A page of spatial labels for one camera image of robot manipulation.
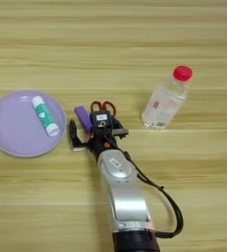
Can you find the white green glue stick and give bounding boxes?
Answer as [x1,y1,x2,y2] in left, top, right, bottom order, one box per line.
[30,95,61,138]

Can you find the black box with white label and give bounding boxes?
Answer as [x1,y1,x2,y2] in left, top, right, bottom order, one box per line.
[89,110,115,131]

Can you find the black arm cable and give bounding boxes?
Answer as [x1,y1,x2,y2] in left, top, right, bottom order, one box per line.
[121,151,185,239]

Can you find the red-handled scissors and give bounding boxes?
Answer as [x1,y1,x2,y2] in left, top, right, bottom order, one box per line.
[90,100,117,120]

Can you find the purple round plate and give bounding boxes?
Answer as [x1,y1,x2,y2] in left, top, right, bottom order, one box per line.
[0,90,68,158]

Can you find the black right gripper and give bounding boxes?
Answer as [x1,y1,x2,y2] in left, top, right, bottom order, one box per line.
[68,118,130,158]

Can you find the purple rectangular block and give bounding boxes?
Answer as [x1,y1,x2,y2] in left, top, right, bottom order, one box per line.
[74,105,93,134]

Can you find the clear bottle with red cap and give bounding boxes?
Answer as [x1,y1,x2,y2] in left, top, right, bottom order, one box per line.
[141,65,194,131]

